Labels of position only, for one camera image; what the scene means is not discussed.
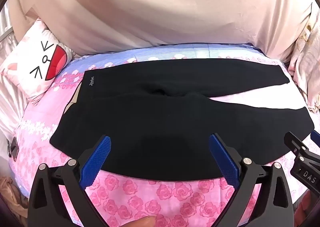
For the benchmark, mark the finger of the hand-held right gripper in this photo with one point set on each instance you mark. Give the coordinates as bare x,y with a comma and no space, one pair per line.
316,135
297,145

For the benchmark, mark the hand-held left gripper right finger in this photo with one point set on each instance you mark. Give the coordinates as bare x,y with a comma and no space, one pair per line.
225,159

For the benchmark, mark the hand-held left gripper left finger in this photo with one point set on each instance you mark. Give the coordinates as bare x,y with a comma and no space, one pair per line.
98,157

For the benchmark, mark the black pants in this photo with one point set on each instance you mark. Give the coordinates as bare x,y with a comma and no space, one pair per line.
162,117

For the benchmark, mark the person's right hand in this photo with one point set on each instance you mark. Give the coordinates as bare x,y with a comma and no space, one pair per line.
305,209

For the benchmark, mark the person's left hand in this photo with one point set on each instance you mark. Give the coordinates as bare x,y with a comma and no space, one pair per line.
142,222

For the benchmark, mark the pink floral bed sheet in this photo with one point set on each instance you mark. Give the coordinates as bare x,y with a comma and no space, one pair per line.
150,202

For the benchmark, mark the cream crumpled cloth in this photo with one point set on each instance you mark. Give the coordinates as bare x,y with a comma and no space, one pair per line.
306,66

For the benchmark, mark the small black device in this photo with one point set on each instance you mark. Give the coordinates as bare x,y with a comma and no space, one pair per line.
13,147

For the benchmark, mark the tan crumpled fabric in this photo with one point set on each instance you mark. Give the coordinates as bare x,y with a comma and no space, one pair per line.
10,197

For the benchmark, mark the white satin cloth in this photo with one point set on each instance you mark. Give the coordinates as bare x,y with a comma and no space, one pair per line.
8,107

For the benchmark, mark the cat face pillow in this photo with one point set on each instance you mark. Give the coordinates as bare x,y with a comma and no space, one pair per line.
27,66

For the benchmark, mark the grey metal bar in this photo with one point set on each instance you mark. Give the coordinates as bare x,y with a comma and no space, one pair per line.
5,34

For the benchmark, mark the beige curtain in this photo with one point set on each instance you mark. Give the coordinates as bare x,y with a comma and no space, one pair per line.
160,9

